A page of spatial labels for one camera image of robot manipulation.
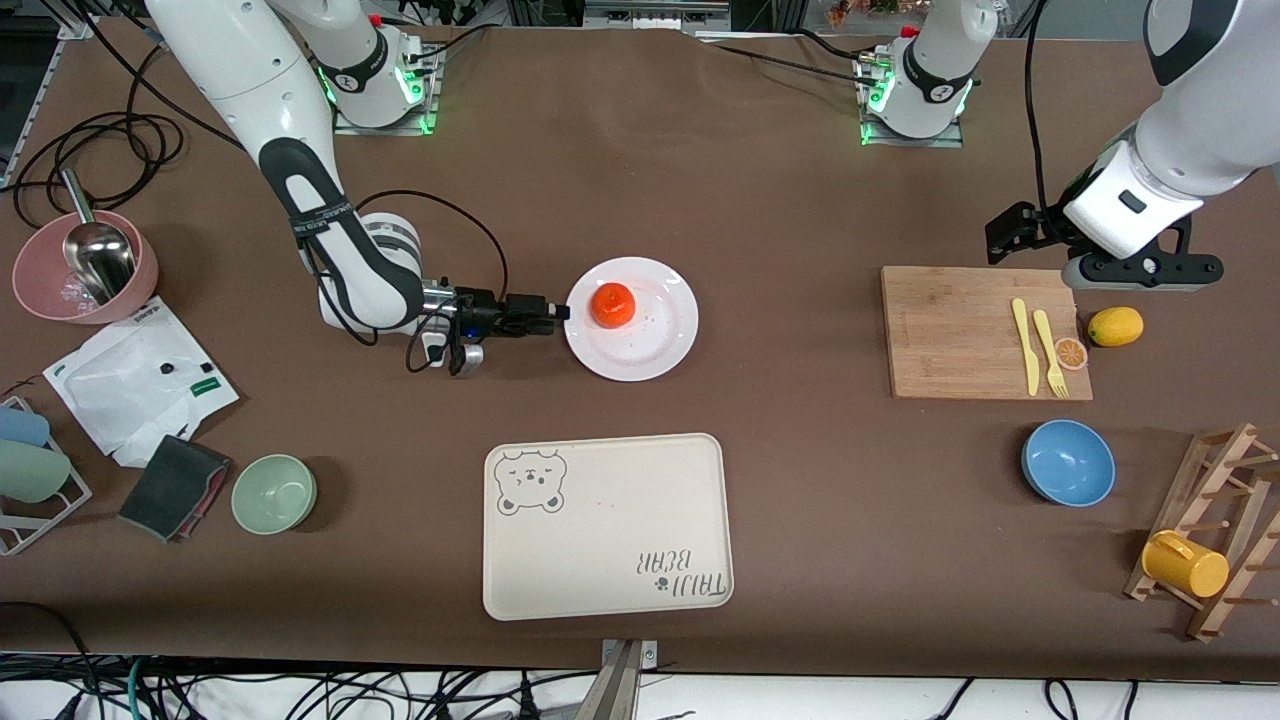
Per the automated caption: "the pale green cup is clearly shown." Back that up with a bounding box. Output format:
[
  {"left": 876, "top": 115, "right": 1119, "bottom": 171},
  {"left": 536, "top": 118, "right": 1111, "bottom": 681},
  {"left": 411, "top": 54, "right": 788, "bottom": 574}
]
[{"left": 0, "top": 440, "right": 73, "bottom": 504}]

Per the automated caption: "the yellow mug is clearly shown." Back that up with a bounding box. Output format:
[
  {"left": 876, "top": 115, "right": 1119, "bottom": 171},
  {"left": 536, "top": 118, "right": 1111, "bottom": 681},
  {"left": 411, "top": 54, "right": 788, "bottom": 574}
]
[{"left": 1141, "top": 530, "right": 1230, "bottom": 599}]

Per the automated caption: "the metal scoop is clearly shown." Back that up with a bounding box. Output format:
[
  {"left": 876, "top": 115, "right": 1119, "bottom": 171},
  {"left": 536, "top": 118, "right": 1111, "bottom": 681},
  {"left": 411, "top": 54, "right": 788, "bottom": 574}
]
[{"left": 58, "top": 168, "right": 137, "bottom": 306}]

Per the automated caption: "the yellow plastic fork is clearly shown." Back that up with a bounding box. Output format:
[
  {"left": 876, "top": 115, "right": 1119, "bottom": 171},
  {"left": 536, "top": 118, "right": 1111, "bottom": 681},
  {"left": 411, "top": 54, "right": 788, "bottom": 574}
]
[{"left": 1032, "top": 309, "right": 1070, "bottom": 399}]

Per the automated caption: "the blue bowl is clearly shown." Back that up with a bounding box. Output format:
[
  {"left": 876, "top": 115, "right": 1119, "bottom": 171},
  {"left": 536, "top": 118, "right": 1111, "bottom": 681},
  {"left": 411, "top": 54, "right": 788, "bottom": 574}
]
[{"left": 1021, "top": 419, "right": 1117, "bottom": 508}]

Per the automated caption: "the yellow plastic knife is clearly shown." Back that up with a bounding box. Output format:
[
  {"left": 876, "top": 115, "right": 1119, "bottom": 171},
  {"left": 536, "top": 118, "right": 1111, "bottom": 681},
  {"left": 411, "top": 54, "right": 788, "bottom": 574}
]
[{"left": 1011, "top": 298, "right": 1041, "bottom": 397}]

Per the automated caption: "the light blue cup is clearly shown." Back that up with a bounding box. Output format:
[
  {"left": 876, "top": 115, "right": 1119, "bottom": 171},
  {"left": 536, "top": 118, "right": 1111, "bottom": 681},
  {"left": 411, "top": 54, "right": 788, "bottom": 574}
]
[{"left": 0, "top": 406, "right": 51, "bottom": 448}]

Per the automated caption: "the wooden cutting board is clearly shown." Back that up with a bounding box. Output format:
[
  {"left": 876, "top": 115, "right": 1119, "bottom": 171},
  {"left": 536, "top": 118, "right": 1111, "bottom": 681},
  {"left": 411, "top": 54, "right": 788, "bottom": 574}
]
[{"left": 881, "top": 265, "right": 1094, "bottom": 402}]

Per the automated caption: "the coiled black cable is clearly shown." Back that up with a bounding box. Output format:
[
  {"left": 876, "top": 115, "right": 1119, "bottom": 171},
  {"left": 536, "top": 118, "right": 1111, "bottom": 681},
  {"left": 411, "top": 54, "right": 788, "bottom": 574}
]
[{"left": 12, "top": 60, "right": 241, "bottom": 229}]

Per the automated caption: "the orange tangerine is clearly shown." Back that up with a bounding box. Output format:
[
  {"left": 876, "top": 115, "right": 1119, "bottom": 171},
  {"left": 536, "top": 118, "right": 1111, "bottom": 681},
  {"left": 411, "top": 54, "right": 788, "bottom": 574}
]
[{"left": 590, "top": 282, "right": 638, "bottom": 330}]

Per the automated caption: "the white plastic bag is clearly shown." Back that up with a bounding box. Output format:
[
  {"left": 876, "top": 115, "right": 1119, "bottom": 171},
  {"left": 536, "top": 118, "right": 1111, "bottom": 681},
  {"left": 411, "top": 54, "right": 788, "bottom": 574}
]
[{"left": 42, "top": 296, "right": 241, "bottom": 469}]

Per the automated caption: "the white wire cup rack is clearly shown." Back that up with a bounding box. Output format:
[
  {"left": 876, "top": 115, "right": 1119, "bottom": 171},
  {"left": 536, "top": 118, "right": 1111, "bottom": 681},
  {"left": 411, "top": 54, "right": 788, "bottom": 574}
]
[{"left": 0, "top": 396, "right": 93, "bottom": 557}]

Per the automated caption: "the yellow lemon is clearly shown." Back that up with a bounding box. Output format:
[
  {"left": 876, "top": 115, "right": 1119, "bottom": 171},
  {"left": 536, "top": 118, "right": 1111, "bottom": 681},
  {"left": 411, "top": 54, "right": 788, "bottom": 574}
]
[{"left": 1088, "top": 307, "right": 1144, "bottom": 348}]

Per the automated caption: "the cream bear print tray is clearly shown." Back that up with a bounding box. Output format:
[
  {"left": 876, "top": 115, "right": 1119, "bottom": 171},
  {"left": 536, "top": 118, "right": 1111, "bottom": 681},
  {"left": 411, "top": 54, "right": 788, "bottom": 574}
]
[{"left": 483, "top": 433, "right": 734, "bottom": 622}]

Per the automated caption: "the pale green bowl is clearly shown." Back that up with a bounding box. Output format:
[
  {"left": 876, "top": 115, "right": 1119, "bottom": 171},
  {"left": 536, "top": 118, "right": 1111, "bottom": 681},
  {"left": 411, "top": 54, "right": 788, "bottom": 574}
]
[{"left": 231, "top": 454, "right": 318, "bottom": 536}]

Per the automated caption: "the white round plate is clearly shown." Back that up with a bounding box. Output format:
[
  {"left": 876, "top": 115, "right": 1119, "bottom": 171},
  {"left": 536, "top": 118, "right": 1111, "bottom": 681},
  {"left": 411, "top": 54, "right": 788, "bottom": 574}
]
[{"left": 563, "top": 257, "right": 699, "bottom": 383}]

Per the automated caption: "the wooden mug rack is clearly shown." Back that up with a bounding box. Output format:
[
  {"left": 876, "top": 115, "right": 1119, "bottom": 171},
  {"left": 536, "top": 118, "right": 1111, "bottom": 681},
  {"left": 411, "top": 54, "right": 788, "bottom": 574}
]
[{"left": 1124, "top": 422, "right": 1280, "bottom": 643}]

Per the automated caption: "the pink bowl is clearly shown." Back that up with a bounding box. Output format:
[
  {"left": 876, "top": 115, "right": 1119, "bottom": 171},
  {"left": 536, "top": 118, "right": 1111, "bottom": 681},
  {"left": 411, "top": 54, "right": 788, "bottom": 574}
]
[{"left": 12, "top": 210, "right": 159, "bottom": 325}]

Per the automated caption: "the black base power cable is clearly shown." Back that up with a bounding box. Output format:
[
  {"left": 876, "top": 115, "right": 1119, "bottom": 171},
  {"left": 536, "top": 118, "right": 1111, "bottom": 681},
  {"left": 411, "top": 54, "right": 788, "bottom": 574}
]
[
  {"left": 700, "top": 38, "right": 883, "bottom": 85},
  {"left": 405, "top": 22, "right": 491, "bottom": 65}
]

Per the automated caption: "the dark grey folded cloth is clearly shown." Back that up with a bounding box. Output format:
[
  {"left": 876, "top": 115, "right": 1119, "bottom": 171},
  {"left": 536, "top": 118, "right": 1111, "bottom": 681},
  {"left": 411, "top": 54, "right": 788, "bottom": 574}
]
[{"left": 118, "top": 434, "right": 233, "bottom": 544}]

